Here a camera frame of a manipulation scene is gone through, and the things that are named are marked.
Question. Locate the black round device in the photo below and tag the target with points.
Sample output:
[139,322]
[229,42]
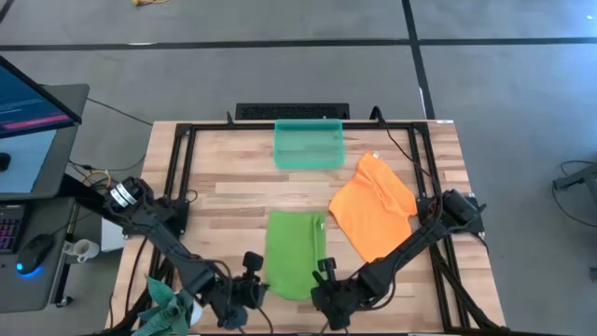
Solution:
[4,162]

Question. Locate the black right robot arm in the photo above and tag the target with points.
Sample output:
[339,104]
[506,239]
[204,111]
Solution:
[406,252]

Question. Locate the teal translucent plastic basket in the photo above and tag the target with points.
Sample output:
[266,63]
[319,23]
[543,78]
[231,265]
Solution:
[309,144]

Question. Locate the white plant pot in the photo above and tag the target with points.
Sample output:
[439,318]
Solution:
[198,315]

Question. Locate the computer monitor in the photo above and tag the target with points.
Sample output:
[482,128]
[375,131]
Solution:
[28,102]

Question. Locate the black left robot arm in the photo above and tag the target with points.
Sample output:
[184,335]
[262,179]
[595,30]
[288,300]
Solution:
[182,261]

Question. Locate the orange microfiber towel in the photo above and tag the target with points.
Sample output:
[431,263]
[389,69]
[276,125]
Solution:
[373,210]

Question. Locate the black perforated metal panel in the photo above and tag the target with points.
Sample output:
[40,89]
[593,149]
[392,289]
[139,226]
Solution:
[291,111]

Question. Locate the black computer mouse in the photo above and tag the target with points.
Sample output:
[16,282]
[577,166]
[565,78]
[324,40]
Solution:
[33,252]

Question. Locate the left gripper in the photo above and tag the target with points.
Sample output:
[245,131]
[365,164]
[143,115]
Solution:
[242,298]

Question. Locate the white cup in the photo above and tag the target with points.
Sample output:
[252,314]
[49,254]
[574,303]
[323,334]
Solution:
[84,249]

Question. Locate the backlit black keyboard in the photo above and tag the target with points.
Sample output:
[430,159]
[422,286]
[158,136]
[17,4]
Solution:
[9,231]

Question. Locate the grey side desk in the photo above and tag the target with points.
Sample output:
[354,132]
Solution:
[51,289]

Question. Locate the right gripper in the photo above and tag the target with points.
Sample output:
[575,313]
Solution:
[338,298]

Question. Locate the black aluminium table frame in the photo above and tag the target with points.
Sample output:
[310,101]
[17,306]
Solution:
[219,125]

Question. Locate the black tripod stand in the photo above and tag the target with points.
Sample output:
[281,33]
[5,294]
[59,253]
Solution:
[576,179]

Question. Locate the white box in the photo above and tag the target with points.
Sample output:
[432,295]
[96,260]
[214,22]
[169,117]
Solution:
[111,238]

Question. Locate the green microfiber towel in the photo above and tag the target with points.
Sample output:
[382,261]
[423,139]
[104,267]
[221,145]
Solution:
[294,252]

